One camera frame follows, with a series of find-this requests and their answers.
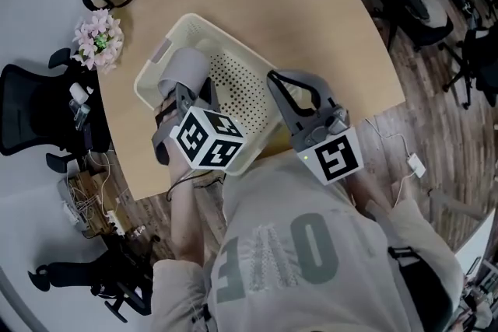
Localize black thin cable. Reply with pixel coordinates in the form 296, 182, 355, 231
166, 171, 227, 203

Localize person's left forearm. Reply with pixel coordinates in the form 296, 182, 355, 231
166, 145, 229, 271

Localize white power strip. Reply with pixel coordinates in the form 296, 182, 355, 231
101, 208, 126, 237

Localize small clear bottle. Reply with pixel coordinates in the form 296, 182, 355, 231
68, 98, 93, 131

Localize small white case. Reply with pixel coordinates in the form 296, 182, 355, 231
68, 82, 88, 104

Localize black mesh office chair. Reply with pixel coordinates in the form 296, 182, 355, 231
0, 47, 114, 173

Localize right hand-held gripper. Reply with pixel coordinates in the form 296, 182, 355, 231
266, 68, 366, 187

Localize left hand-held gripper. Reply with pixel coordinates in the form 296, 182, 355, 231
150, 47, 248, 170

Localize cream plastic basket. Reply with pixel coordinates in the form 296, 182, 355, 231
134, 12, 292, 176

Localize person's right forearm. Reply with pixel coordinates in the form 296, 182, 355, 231
342, 166, 396, 218

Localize pink flowers in pot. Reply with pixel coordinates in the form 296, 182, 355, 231
71, 7, 126, 75

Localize white table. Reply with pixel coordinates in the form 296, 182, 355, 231
454, 205, 498, 287

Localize person's left hand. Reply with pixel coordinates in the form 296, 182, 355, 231
154, 98, 184, 130

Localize dark phone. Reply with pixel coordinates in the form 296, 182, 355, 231
82, 126, 96, 151

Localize white cable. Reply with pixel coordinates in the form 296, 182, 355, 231
363, 117, 414, 207

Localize white power adapter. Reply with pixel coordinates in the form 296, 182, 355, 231
405, 152, 427, 180

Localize black shoulder strap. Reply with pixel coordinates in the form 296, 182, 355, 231
387, 244, 458, 332

